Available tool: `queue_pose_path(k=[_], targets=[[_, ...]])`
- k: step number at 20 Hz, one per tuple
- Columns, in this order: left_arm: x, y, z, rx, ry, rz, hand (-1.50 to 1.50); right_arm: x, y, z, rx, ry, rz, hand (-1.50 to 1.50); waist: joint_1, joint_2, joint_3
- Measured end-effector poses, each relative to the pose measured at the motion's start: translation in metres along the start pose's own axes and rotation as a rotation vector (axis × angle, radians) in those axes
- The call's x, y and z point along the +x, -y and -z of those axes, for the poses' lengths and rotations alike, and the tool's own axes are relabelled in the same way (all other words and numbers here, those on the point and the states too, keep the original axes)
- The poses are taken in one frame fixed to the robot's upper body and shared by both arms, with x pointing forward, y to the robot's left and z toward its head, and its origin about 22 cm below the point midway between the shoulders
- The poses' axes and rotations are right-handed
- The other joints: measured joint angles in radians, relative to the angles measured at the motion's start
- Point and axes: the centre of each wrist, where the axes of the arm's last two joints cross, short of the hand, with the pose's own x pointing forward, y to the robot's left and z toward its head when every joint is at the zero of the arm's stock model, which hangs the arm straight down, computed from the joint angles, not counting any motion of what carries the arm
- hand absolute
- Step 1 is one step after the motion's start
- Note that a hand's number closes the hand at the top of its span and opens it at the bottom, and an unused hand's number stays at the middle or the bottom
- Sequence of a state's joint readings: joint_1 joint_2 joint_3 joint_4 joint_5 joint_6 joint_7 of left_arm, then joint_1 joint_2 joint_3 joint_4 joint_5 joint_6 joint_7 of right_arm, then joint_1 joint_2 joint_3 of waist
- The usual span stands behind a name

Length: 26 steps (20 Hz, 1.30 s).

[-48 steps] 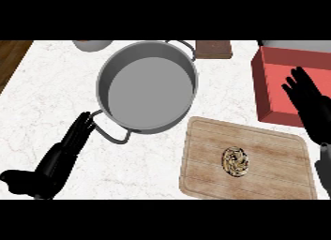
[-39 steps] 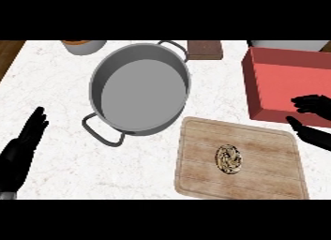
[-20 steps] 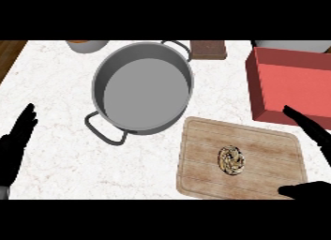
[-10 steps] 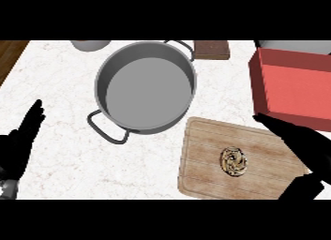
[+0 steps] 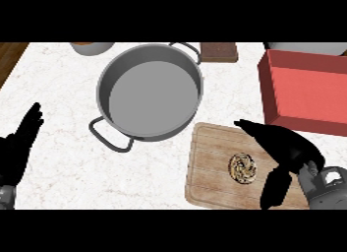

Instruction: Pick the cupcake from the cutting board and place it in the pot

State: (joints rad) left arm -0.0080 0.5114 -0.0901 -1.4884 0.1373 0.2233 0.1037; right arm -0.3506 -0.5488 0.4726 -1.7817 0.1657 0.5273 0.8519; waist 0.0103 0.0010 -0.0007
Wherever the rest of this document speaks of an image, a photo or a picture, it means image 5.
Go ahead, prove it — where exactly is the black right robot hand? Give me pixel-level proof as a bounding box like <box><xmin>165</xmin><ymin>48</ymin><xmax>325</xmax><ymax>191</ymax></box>
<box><xmin>232</xmin><ymin>118</ymin><xmax>326</xmax><ymax>211</ymax></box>

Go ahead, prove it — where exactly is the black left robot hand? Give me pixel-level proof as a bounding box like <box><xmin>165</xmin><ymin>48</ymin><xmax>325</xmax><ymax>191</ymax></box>
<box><xmin>0</xmin><ymin>101</ymin><xmax>44</xmax><ymax>193</ymax></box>

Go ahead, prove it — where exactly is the wooden cutting board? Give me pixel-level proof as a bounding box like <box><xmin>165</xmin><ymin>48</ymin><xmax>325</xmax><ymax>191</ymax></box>
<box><xmin>183</xmin><ymin>121</ymin><xmax>308</xmax><ymax>211</ymax></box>

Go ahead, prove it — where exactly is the grey metal pot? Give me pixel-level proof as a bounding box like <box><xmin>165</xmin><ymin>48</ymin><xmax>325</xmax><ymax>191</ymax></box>
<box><xmin>87</xmin><ymin>42</ymin><xmax>205</xmax><ymax>154</ymax></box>

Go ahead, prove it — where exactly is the red open box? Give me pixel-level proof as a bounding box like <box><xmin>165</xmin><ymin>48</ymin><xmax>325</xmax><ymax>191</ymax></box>
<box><xmin>255</xmin><ymin>49</ymin><xmax>347</xmax><ymax>139</ymax></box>

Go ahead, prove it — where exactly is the brown square block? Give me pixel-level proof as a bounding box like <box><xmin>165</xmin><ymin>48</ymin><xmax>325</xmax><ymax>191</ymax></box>
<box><xmin>199</xmin><ymin>42</ymin><xmax>239</xmax><ymax>64</ymax></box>

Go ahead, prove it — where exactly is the grey cup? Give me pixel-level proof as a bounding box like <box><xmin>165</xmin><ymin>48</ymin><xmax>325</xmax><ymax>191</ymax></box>
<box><xmin>69</xmin><ymin>42</ymin><xmax>117</xmax><ymax>57</ymax></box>

